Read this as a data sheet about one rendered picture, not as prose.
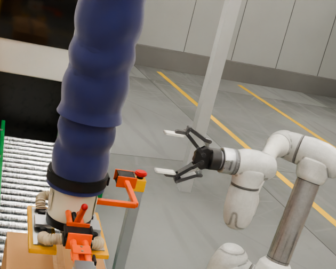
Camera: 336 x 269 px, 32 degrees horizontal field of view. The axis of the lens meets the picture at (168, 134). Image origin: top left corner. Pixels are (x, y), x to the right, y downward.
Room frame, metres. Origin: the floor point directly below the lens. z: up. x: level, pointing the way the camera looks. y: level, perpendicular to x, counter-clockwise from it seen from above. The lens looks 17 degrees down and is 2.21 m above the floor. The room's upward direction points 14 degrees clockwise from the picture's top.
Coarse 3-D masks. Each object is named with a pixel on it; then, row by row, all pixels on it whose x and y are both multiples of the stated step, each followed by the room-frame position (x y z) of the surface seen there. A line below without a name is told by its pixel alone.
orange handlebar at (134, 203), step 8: (128, 184) 2.32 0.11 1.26; (128, 192) 2.26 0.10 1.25; (104, 200) 2.11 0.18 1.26; (112, 200) 2.12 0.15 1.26; (120, 200) 2.14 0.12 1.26; (136, 200) 2.18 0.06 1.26; (72, 240) 1.74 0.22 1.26; (72, 248) 1.68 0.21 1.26; (80, 248) 1.69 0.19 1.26; (88, 248) 1.71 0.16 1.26; (72, 256) 1.66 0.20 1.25; (80, 256) 1.69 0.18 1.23; (88, 256) 1.66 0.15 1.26
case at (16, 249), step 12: (12, 240) 2.19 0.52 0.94; (24, 240) 2.21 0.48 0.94; (12, 252) 2.09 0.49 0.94; (24, 252) 2.12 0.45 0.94; (60, 252) 2.18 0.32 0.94; (12, 264) 2.01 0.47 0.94; (24, 264) 2.03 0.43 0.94; (36, 264) 2.05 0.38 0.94; (48, 264) 2.07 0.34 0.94; (60, 264) 2.10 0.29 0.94; (72, 264) 2.12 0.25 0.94
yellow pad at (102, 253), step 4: (96, 212) 2.23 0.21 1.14; (92, 216) 2.13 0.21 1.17; (96, 216) 2.20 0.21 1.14; (100, 224) 2.14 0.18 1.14; (96, 232) 2.01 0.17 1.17; (104, 240) 2.02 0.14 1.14; (104, 244) 1.99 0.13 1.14; (104, 248) 1.95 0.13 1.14; (92, 252) 1.91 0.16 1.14; (96, 252) 1.91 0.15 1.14; (100, 252) 1.92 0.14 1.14; (104, 252) 1.93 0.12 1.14; (96, 256) 1.90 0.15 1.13; (100, 256) 1.91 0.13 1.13; (104, 256) 1.91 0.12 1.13; (108, 256) 1.92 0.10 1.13
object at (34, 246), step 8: (32, 208) 2.12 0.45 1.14; (32, 216) 2.06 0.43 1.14; (32, 224) 2.00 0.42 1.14; (32, 232) 1.94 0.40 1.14; (48, 232) 1.96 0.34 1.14; (32, 240) 1.89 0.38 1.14; (32, 248) 1.84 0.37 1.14; (40, 248) 1.85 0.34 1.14; (48, 248) 1.86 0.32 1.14; (56, 248) 1.88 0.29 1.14
